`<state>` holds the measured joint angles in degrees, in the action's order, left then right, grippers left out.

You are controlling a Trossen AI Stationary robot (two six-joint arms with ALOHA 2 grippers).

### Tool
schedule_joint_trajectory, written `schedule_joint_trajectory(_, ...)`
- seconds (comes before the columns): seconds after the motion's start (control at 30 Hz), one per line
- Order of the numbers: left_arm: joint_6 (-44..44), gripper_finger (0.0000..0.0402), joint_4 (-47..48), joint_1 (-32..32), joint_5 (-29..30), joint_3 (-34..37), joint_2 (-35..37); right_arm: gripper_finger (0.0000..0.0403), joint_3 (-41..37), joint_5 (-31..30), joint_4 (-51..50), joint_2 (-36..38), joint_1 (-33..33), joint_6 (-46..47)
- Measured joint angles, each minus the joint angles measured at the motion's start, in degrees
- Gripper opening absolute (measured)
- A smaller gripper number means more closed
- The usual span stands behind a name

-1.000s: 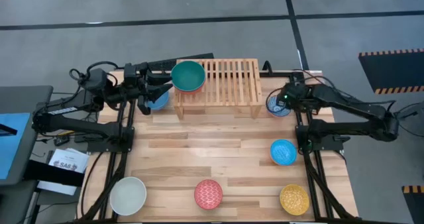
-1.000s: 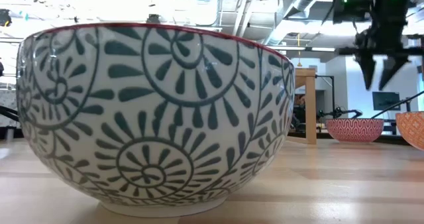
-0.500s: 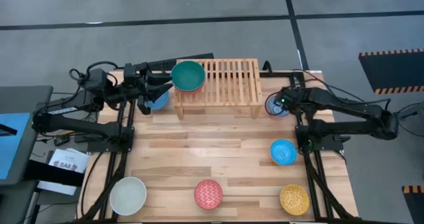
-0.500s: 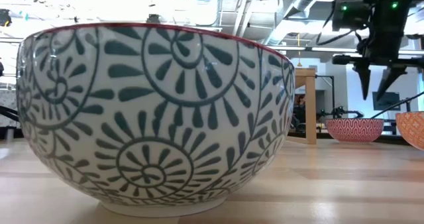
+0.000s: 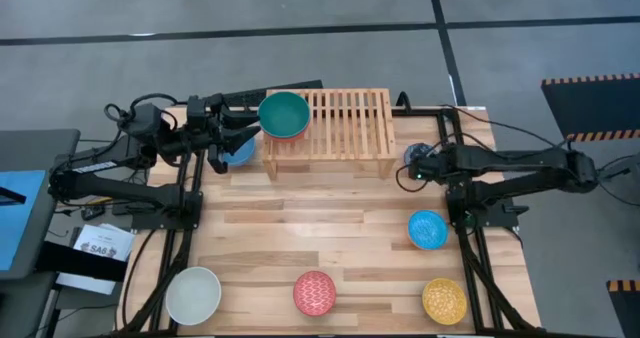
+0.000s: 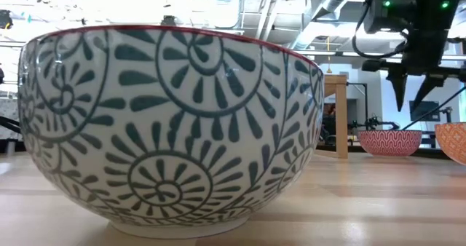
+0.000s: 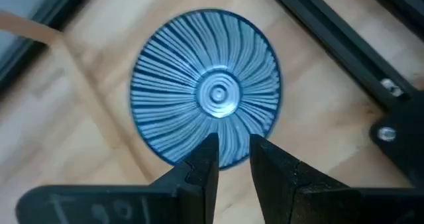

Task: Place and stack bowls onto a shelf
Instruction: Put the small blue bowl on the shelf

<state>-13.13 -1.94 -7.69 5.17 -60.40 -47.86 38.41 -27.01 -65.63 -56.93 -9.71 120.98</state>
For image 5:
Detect plain white bowl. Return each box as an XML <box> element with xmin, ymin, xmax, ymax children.
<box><xmin>164</xmin><ymin>266</ymin><xmax>223</xmax><ymax>327</ymax></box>

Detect grey desk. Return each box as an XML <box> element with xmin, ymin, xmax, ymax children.
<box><xmin>0</xmin><ymin>128</ymin><xmax>81</xmax><ymax>282</ymax></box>

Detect orange patterned bowl blue inside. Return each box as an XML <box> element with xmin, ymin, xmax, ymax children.
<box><xmin>407</xmin><ymin>209</ymin><xmax>450</xmax><ymax>251</ymax></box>

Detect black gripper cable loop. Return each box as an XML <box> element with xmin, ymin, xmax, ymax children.
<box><xmin>395</xmin><ymin>165</ymin><xmax>426</xmax><ymax>194</ymax></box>

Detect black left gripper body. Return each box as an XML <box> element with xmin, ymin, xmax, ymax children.
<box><xmin>185</xmin><ymin>92</ymin><xmax>227</xmax><ymax>152</ymax></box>

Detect plain red bowl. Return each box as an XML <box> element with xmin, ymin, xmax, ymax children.
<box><xmin>262</xmin><ymin>126</ymin><xmax>307</xmax><ymax>145</ymax></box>

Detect white printed paper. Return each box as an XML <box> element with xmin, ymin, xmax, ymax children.
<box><xmin>72</xmin><ymin>222</ymin><xmax>136</xmax><ymax>262</ymax></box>

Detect blue mat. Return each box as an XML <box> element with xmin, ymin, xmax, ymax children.
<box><xmin>0</xmin><ymin>170</ymin><xmax>47</xmax><ymax>272</ymax></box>

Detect plain teal bowl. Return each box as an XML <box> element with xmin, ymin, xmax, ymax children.
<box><xmin>257</xmin><ymin>91</ymin><xmax>312</xmax><ymax>140</ymax></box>

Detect wooden slatted shelf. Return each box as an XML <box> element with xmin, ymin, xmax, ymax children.
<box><xmin>260</xmin><ymin>87</ymin><xmax>397</xmax><ymax>182</ymax></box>

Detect small black yellow device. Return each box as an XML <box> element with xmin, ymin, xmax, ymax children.
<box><xmin>79</xmin><ymin>197</ymin><xmax>114</xmax><ymax>222</ymax></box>

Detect black table edge rail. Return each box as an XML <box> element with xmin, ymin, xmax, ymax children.
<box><xmin>392</xmin><ymin>107</ymin><xmax>489</xmax><ymax>118</ymax></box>

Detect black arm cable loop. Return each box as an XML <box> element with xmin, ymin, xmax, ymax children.
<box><xmin>103</xmin><ymin>92</ymin><xmax>179</xmax><ymax>129</ymax></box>

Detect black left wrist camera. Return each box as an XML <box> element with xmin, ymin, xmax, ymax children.
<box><xmin>207</xmin><ymin>143</ymin><xmax>229</xmax><ymax>176</ymax></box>

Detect plain blue bowl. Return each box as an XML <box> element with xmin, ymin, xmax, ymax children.
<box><xmin>219</xmin><ymin>136</ymin><xmax>257</xmax><ymax>168</ymax></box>

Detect white floral bowl red inside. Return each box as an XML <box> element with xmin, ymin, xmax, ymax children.
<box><xmin>292</xmin><ymin>270</ymin><xmax>338</xmax><ymax>318</ymax></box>

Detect black hazard-striped mat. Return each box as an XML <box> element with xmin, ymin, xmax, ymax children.
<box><xmin>606</xmin><ymin>279</ymin><xmax>640</xmax><ymax>338</ymax></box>
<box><xmin>540</xmin><ymin>72</ymin><xmax>640</xmax><ymax>143</ymax></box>

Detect white paper sheet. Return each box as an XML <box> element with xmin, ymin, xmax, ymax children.
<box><xmin>54</xmin><ymin>272</ymin><xmax>119</xmax><ymax>297</ymax></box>

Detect blue patterned bowl yellow inside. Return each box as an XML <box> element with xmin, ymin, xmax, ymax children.
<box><xmin>421</xmin><ymin>277</ymin><xmax>468</xmax><ymax>326</ymax></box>

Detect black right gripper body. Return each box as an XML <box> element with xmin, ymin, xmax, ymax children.
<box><xmin>408</xmin><ymin>147</ymin><xmax>451</xmax><ymax>182</ymax></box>

